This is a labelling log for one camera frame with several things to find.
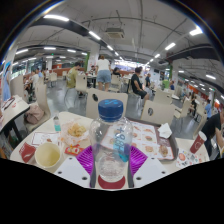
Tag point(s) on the clear water bottle blue cap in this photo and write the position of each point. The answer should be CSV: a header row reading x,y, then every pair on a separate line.
x,y
110,140

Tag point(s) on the cream chair with round hole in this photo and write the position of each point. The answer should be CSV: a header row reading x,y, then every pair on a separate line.
x,y
160,113
106,100

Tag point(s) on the printed paper tray liner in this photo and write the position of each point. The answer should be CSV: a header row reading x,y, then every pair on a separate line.
x,y
146,137

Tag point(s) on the red fries carton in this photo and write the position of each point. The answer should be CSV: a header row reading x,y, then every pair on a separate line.
x,y
74,150

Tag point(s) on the red paper packet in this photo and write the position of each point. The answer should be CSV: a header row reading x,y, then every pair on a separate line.
x,y
27,152

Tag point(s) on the cream plastic cup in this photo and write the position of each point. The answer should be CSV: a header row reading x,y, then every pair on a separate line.
x,y
48,156

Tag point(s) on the ceiling air conditioner unit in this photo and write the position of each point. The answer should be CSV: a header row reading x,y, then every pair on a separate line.
x,y
114,33

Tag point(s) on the red paper cup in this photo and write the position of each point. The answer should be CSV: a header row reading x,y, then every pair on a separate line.
x,y
197,143

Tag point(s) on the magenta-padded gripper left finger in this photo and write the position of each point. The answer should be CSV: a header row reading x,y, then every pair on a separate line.
x,y
83,156

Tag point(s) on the small teal sanitizer bottle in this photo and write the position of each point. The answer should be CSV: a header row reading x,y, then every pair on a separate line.
x,y
57,123

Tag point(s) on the cream chair holding bag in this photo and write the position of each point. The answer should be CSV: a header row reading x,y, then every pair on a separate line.
x,y
41,96

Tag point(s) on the crumpled white napkin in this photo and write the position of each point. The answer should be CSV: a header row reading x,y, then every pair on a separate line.
x,y
165,130

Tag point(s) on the group of cream chairs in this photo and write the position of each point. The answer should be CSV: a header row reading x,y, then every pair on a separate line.
x,y
81,83

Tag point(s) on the white dining table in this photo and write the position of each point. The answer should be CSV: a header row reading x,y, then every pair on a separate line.
x,y
13,108

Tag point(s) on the group of ceiling lights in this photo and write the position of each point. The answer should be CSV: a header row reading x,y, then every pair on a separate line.
x,y
56,17

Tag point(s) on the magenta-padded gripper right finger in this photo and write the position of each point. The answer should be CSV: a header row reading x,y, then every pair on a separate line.
x,y
140,158

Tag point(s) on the pink bag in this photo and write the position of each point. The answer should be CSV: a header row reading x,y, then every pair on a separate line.
x,y
35,114

